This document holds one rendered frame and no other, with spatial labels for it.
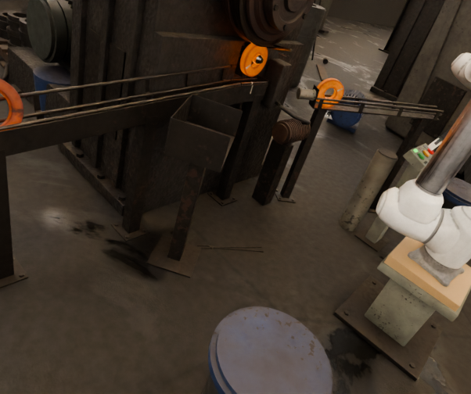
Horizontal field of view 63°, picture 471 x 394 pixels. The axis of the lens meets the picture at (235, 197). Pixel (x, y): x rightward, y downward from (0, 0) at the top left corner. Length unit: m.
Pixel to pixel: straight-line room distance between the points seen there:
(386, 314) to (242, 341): 0.95
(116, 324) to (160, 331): 0.16
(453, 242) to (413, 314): 0.37
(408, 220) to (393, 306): 0.42
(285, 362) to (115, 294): 0.81
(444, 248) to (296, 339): 0.77
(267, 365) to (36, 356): 0.78
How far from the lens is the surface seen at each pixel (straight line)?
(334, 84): 2.16
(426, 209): 1.55
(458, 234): 1.61
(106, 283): 1.64
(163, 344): 1.49
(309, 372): 1.05
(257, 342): 1.04
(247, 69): 1.83
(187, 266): 1.74
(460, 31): 4.28
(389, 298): 1.80
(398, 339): 1.89
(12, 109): 1.34
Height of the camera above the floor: 1.23
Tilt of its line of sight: 33 degrees down
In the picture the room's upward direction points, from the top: 18 degrees clockwise
